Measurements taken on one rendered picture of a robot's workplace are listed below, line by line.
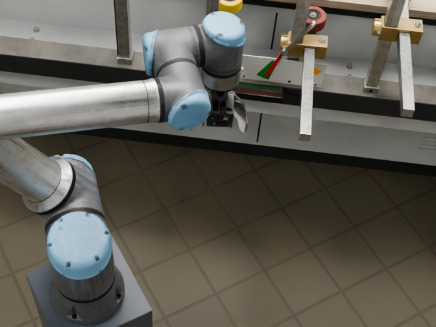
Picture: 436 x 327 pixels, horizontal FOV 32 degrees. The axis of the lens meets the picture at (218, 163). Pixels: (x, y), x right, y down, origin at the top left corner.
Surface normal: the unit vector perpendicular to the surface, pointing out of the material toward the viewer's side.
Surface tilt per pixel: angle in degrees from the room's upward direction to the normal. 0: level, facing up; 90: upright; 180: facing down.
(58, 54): 0
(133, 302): 0
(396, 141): 90
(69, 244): 5
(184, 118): 90
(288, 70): 90
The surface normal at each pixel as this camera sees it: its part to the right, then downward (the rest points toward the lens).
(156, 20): -0.11, 0.79
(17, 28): 0.05, -0.59
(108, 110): 0.31, 0.29
